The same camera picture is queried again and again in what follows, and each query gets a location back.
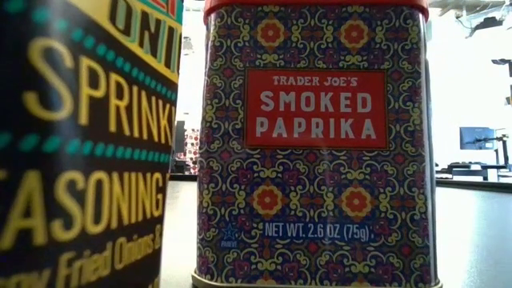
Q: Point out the red lid paprika tin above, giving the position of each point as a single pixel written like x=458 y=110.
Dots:
x=316 y=112

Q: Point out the yellow lid spice jar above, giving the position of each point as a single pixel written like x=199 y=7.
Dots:
x=80 y=140

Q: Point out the red white patterned cloth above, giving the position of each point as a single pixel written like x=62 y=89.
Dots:
x=193 y=150

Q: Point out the large black monitor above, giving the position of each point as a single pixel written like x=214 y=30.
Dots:
x=180 y=138

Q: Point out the black background desk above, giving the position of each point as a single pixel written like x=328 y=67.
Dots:
x=468 y=170

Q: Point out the black computer monitor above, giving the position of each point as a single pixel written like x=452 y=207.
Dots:
x=476 y=138

